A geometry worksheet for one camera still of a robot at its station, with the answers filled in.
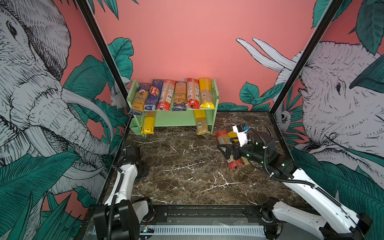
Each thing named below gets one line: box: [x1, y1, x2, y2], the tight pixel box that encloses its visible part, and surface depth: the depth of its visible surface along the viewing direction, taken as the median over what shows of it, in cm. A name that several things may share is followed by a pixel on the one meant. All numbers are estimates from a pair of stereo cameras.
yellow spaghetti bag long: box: [199, 78, 215, 109], surface depth 89 cm
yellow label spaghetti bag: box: [141, 111, 157, 135], surface depth 94 cm
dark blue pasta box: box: [144, 79, 164, 111], surface depth 88 cm
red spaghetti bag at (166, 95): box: [157, 79, 176, 112], surface depth 87 cm
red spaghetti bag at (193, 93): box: [185, 78, 200, 109], surface depth 88 cm
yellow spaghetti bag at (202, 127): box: [193, 109, 211, 135], surface depth 95 cm
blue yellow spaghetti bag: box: [128, 83, 150, 116], surface depth 86 cm
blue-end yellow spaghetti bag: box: [172, 81, 187, 111], surface depth 88 cm
